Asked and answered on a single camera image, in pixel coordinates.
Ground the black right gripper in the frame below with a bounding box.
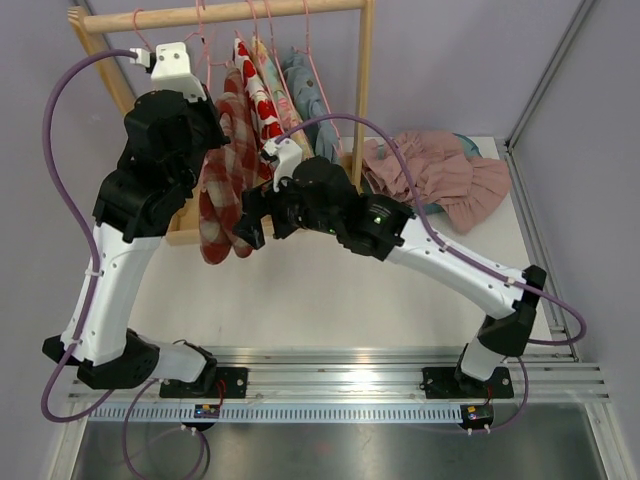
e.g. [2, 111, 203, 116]
[234, 175, 342, 250]

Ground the red plaid wool skirt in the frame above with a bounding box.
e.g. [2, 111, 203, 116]
[198, 67, 259, 265]

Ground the red heart print skirt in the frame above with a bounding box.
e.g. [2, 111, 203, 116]
[233, 37, 284, 148]

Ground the pastel floral skirt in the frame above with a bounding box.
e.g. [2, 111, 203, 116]
[251, 36, 302, 132]

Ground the blue denim skirt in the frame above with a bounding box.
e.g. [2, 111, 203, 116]
[281, 49, 342, 164]

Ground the pink ruffled skirt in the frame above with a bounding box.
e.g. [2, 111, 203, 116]
[363, 131, 511, 234]

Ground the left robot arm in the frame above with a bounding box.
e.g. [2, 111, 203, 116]
[42, 90, 229, 397]

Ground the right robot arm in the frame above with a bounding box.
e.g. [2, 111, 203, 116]
[233, 157, 546, 397]

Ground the wooden clothes rack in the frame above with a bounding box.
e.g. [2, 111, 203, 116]
[67, 1, 375, 246]

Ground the teal plastic basin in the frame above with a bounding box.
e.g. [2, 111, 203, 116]
[404, 131, 480, 215]

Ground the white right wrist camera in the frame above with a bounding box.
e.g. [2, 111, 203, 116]
[260, 138, 303, 192]

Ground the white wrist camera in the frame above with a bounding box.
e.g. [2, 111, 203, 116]
[129, 42, 207, 103]
[260, 138, 303, 192]

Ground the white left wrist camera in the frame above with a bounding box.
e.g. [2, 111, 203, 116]
[129, 42, 207, 103]

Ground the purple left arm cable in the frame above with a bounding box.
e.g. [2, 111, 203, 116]
[40, 48, 209, 479]

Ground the aluminium mounting rail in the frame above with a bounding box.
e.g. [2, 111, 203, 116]
[67, 344, 614, 404]

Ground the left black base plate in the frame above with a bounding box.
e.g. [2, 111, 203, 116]
[159, 366, 249, 400]

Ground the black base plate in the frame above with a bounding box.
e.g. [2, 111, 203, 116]
[159, 366, 249, 400]
[420, 366, 514, 400]

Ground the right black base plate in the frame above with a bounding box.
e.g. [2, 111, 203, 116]
[420, 366, 514, 400]

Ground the slotted cable duct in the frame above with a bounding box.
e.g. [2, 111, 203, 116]
[90, 402, 462, 424]

